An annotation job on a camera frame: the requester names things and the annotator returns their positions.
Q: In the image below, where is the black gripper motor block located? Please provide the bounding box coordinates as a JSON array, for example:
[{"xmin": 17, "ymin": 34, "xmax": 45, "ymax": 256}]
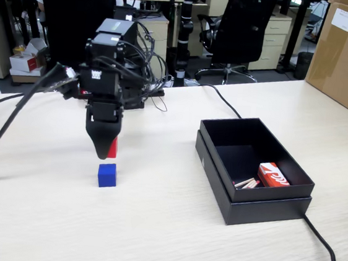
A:
[{"xmin": 80, "ymin": 99, "xmax": 125, "ymax": 162}]

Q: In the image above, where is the red cube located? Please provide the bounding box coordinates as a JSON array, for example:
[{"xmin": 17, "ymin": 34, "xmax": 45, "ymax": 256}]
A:
[{"xmin": 107, "ymin": 136, "xmax": 120, "ymax": 159}]

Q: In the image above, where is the blue cube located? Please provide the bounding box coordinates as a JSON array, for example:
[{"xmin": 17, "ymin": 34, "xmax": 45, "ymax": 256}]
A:
[{"xmin": 96, "ymin": 161, "xmax": 119, "ymax": 190}]

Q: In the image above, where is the brown flat carton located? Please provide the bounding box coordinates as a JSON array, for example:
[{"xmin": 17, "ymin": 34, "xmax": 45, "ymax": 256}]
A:
[{"xmin": 9, "ymin": 63, "xmax": 48, "ymax": 87}]

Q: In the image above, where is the white red open carton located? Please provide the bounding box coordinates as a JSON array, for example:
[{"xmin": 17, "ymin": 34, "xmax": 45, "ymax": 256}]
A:
[{"xmin": 8, "ymin": 34, "xmax": 50, "ymax": 76}]

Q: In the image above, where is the black cardboard box tray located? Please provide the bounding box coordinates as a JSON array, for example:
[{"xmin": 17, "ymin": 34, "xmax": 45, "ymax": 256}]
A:
[{"xmin": 192, "ymin": 111, "xmax": 321, "ymax": 211}]

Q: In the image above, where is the black high-back office chair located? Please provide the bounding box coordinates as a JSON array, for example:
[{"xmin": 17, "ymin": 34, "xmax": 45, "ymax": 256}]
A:
[{"xmin": 27, "ymin": 0, "xmax": 116, "ymax": 77}]

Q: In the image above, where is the black segmented pole stand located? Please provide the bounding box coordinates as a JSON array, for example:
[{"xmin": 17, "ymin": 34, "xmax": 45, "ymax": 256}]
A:
[{"xmin": 172, "ymin": 0, "xmax": 197, "ymax": 87}]

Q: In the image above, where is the wooden match red tip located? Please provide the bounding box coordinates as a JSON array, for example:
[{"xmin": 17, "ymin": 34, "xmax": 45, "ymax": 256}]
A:
[
  {"xmin": 242, "ymin": 180, "xmax": 261, "ymax": 192},
  {"xmin": 232, "ymin": 175, "xmax": 255, "ymax": 188},
  {"xmin": 237, "ymin": 178, "xmax": 257, "ymax": 191}
]

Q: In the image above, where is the orange white matchbox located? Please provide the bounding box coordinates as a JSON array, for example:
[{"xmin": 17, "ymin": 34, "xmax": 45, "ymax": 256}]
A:
[{"xmin": 255, "ymin": 161, "xmax": 292, "ymax": 190}]

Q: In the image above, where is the black open box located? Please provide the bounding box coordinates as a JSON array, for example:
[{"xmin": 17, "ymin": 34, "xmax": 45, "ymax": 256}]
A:
[{"xmin": 187, "ymin": 129, "xmax": 319, "ymax": 234}]

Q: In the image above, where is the black mesh office chair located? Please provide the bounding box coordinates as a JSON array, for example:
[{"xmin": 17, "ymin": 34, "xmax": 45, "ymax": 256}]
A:
[{"xmin": 190, "ymin": 0, "xmax": 279, "ymax": 90}]

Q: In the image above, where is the beige three-drawer cabinet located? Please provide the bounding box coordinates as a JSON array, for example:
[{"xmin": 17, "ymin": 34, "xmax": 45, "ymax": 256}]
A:
[{"xmin": 248, "ymin": 12, "xmax": 293, "ymax": 75}]

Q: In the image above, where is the black waste bin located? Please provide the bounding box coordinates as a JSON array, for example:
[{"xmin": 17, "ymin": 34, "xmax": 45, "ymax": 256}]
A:
[{"xmin": 294, "ymin": 51, "xmax": 314, "ymax": 81}]

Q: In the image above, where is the small wrist camera board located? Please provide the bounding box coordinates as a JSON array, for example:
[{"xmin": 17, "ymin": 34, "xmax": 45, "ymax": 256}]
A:
[{"xmin": 45, "ymin": 63, "xmax": 82, "ymax": 101}]

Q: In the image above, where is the thick black camera cable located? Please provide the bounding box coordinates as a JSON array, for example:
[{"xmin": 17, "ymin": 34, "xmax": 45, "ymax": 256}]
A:
[{"xmin": 0, "ymin": 56, "xmax": 72, "ymax": 182}]

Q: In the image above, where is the beige drawer cabinet with wires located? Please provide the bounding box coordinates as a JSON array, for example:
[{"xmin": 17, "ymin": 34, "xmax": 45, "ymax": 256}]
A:
[{"xmin": 133, "ymin": 11, "xmax": 171, "ymax": 74}]

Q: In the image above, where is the thick black table cable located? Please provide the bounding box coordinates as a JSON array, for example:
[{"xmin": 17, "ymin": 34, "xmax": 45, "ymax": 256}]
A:
[{"xmin": 175, "ymin": 82, "xmax": 348, "ymax": 261}]

